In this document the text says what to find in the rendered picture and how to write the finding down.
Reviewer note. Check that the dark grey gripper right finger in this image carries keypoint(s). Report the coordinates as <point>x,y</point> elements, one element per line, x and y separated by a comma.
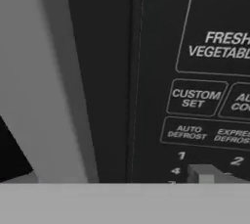
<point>205,172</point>

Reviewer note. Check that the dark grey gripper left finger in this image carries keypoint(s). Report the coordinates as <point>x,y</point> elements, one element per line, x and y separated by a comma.
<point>25,178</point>

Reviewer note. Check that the black microwave door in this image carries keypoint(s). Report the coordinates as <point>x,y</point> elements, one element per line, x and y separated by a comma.
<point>104,71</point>

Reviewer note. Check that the black microwave oven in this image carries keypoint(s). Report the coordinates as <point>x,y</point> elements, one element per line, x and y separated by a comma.
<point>162,38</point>

